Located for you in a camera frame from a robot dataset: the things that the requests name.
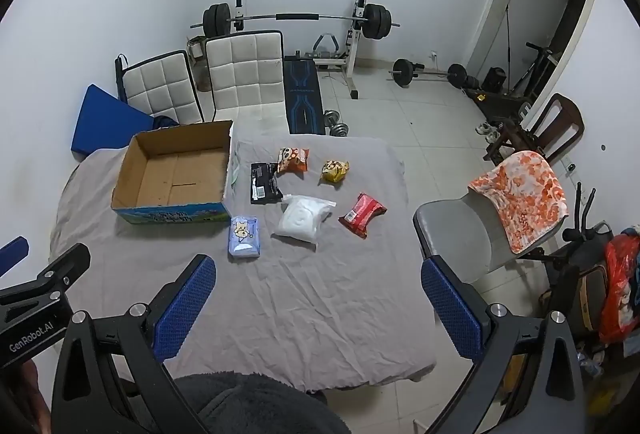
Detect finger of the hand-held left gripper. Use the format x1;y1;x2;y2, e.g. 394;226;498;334
0;244;91;310
0;236;29;277

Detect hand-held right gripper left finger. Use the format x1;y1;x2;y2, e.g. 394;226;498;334
50;254;218;434

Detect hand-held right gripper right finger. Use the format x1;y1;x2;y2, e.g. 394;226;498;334
420;255;588;434

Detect blue snack packet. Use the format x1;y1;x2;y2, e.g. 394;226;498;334
229;214;262;260

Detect red snack packet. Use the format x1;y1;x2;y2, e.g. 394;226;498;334
338;193;388;240

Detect cardboard box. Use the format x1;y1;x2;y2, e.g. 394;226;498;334
111;120;235;225

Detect white plastic bag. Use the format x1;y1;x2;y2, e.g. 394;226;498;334
271;195;337;246

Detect black snack packet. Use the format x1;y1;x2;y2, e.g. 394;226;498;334
250;161;284;203

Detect yellow snack packet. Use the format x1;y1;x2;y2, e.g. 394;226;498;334
320;159;351;186

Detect orange snack packet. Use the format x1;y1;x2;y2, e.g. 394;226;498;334
276;147;311;175

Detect person's left forearm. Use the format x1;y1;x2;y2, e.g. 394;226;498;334
0;359;53;434

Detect grey plastic chair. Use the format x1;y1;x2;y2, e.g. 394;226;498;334
412;186;556;287

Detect dark fleece clothing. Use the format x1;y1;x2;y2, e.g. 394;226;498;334
172;373;351;434

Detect black exercise bike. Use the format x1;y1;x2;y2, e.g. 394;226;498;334
537;184;616;340

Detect orange floral towel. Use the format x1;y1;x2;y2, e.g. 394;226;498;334
468;150;570;256

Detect blue foam mat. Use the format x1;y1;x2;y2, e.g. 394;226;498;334
71;84;156;160

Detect red plastic bag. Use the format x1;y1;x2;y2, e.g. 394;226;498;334
598;234;640;345

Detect white quilted chair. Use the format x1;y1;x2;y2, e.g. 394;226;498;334
204;30;290;135
115;50;205;125

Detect chrome dumbbell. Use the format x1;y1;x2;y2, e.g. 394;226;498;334
324;110;350;137

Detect dark wooden chair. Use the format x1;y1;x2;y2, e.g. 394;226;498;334
482;93;585;165

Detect black speaker box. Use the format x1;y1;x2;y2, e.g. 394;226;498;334
482;66;507;92

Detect short barbell with black plates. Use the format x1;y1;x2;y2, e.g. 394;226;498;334
387;58;468;90

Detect black and blue weight bench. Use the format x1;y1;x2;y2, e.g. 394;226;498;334
283;55;326;136

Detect black kick scooter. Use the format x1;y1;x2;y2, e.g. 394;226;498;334
510;41;563;97

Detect long barbell with black plates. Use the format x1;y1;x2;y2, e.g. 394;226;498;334
190;3;401;40

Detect grey triangular cable handle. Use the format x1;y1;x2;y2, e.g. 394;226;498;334
312;33;341;60

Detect white door frame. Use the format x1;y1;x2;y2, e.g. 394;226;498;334
475;0;601;125

